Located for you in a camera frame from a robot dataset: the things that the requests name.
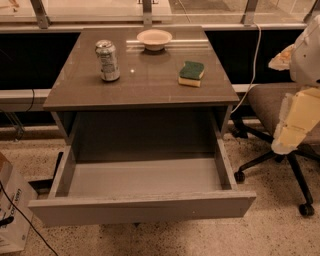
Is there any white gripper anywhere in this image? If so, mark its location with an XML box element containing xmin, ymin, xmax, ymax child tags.
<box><xmin>268</xmin><ymin>15</ymin><xmax>320</xmax><ymax>155</ymax></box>

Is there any green and yellow sponge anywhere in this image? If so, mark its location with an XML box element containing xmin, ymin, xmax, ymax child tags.
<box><xmin>178</xmin><ymin>61</ymin><xmax>204</xmax><ymax>87</ymax></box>

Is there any grey drawer cabinet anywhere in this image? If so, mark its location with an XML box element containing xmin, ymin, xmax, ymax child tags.
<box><xmin>44</xmin><ymin>27</ymin><xmax>238</xmax><ymax>150</ymax></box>

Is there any open grey top drawer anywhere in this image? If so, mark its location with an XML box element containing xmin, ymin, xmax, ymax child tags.
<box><xmin>29</xmin><ymin>138</ymin><xmax>256</xmax><ymax>226</ymax></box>

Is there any office chair with black base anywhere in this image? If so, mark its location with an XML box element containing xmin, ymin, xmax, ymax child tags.
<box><xmin>232</xmin><ymin>83</ymin><xmax>320</xmax><ymax>217</ymax></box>

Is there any white bowl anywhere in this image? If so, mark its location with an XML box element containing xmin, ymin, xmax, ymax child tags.
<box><xmin>137</xmin><ymin>29</ymin><xmax>172</xmax><ymax>51</ymax></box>

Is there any silver soda can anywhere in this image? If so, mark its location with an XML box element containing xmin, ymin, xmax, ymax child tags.
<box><xmin>95</xmin><ymin>40</ymin><xmax>120</xmax><ymax>82</ymax></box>

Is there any white cardboard box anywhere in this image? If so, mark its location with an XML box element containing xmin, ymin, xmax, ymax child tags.
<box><xmin>0</xmin><ymin>153</ymin><xmax>37</xmax><ymax>253</ymax></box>

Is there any white cable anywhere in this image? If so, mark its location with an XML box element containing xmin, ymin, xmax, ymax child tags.
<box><xmin>230</xmin><ymin>22</ymin><xmax>262</xmax><ymax>115</ymax></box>

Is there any black cable at left wall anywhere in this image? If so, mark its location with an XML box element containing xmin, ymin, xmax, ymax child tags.
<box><xmin>23</xmin><ymin>88</ymin><xmax>36</xmax><ymax>113</ymax></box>

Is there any black cable on floor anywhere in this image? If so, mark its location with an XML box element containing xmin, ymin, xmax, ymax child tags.
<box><xmin>0</xmin><ymin>180</ymin><xmax>60</xmax><ymax>256</ymax></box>

